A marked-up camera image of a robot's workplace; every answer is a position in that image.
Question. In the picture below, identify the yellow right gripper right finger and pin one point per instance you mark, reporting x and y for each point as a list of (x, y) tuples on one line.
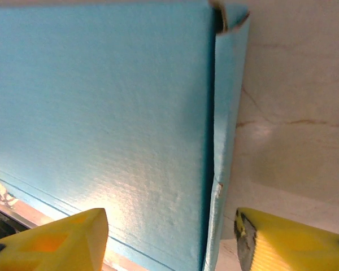
[(293, 248)]

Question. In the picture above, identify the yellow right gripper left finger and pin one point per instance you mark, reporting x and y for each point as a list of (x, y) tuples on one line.
[(53, 248)]

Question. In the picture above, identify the blue paper box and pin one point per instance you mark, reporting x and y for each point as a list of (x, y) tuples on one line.
[(101, 98)]

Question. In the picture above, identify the aluminium frame rail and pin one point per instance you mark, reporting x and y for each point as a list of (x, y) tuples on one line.
[(25, 216)]

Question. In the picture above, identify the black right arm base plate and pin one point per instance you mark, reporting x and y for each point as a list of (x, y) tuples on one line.
[(2, 228)]

